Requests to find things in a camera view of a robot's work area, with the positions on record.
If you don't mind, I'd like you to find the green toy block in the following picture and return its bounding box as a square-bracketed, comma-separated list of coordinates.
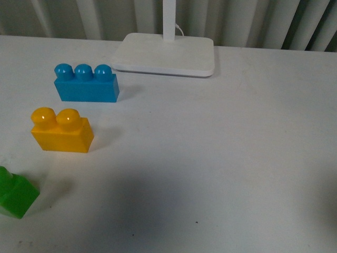
[1, 166, 39, 219]

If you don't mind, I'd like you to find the yellow two-stud toy block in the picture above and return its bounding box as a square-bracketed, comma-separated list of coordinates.
[31, 107, 94, 153]

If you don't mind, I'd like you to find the grey pleated curtain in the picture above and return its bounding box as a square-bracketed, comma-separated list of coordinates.
[1, 1, 336, 52]

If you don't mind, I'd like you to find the white desk lamp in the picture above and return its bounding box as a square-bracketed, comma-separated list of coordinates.
[112, 1, 215, 77]

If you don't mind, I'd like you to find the blue three-stud toy block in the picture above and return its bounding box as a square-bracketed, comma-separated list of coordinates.
[54, 63, 120, 103]

